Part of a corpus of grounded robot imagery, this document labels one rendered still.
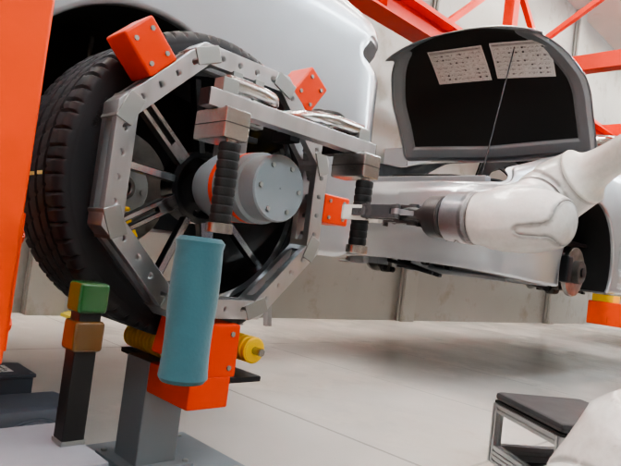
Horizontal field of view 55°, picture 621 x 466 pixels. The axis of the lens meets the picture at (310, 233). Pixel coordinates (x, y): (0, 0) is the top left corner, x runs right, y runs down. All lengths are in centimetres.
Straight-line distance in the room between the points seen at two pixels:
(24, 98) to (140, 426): 75
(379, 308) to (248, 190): 714
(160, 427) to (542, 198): 93
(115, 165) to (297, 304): 597
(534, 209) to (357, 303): 690
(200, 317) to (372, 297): 703
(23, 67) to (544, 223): 79
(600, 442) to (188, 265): 69
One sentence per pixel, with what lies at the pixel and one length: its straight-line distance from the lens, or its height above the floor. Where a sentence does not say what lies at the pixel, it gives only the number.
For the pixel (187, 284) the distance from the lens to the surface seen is 105.
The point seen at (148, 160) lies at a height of 94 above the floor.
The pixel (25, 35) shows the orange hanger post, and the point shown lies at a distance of 96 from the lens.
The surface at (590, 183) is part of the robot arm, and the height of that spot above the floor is 91.
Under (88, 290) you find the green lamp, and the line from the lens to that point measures 81.
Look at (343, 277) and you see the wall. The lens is 752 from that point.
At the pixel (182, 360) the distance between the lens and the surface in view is 106.
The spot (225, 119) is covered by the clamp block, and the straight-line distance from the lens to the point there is 96.
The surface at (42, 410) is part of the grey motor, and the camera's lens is 119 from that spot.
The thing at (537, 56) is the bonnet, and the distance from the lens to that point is 441.
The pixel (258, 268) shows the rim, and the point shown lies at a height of 69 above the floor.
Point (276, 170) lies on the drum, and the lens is 111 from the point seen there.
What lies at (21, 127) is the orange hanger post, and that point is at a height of 86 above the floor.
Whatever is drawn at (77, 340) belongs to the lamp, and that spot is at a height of 59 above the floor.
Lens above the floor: 73
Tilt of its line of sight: 2 degrees up
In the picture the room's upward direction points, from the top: 7 degrees clockwise
